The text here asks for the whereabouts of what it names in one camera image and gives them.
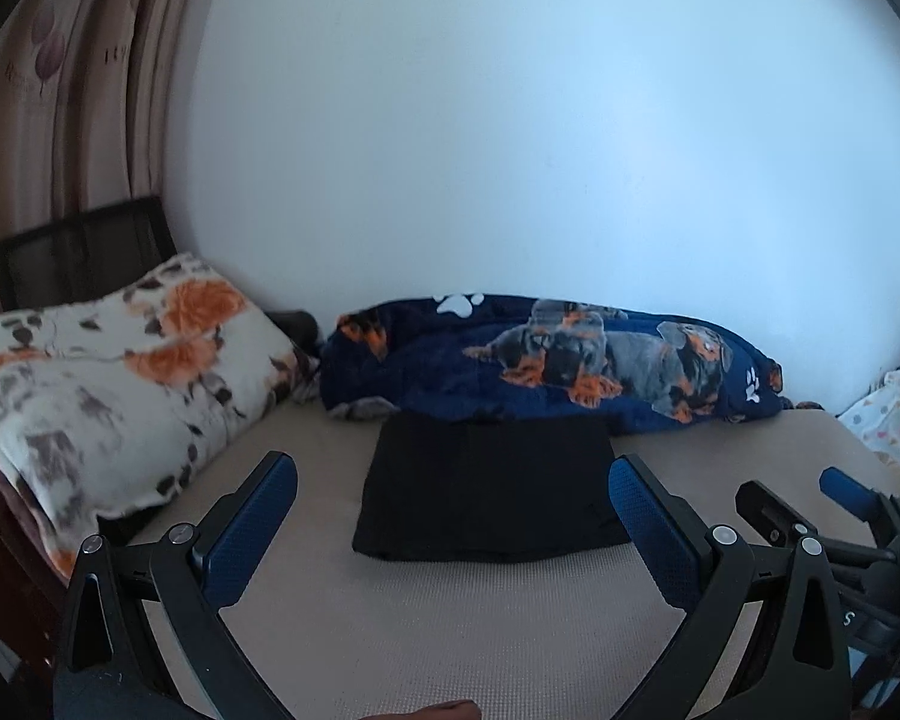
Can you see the blue dog print blanket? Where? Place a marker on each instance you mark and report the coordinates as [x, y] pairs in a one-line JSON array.
[[467, 355]]

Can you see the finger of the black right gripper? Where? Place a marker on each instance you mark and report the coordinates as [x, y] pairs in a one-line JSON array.
[[790, 542], [865, 504]]

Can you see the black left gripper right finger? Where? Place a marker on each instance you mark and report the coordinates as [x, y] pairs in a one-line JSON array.
[[796, 661]]

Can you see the pink floral curtain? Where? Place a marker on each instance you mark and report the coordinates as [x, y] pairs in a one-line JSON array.
[[84, 101]]

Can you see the person's right hand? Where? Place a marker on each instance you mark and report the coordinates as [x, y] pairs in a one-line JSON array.
[[454, 710]]

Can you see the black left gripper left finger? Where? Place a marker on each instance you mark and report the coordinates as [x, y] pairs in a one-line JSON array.
[[109, 665]]

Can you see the black pants with orange lining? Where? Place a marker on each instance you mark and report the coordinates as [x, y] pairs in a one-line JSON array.
[[488, 490]]

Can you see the white orange floral pillow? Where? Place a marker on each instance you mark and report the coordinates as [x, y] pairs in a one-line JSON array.
[[112, 407]]

